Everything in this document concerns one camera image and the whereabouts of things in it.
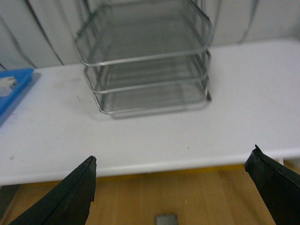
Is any silver wire mesh rack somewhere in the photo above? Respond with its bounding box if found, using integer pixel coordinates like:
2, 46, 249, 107
74, 0, 213, 115

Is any small grey metal plate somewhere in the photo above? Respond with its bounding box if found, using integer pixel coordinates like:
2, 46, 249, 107
155, 214, 179, 225

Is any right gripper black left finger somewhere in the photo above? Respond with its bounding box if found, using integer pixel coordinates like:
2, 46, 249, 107
10, 156, 97, 225

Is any white curtain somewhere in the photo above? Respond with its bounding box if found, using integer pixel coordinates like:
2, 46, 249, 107
0, 0, 300, 70

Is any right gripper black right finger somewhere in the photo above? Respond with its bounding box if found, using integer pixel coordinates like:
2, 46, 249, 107
244, 145, 300, 225

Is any white circuit breaker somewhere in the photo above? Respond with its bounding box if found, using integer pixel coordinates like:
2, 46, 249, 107
0, 76, 18, 97

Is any blue plastic tray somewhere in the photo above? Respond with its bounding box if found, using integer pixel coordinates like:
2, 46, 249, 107
0, 68, 41, 127

